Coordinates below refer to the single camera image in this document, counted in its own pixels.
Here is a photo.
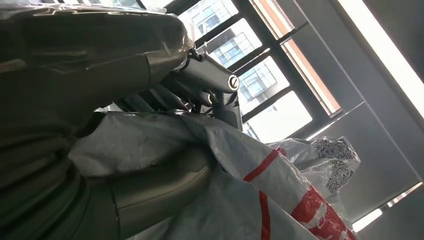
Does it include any grey red-printed courier package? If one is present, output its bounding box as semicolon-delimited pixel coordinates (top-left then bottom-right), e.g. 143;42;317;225
67;110;362;240

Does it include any grey roller blind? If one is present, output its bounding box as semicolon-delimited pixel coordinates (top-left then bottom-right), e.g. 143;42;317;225
291;0;424;223
362;0;424;84

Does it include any dark-framed glass window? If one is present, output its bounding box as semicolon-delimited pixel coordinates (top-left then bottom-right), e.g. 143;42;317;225
139;0;344;145

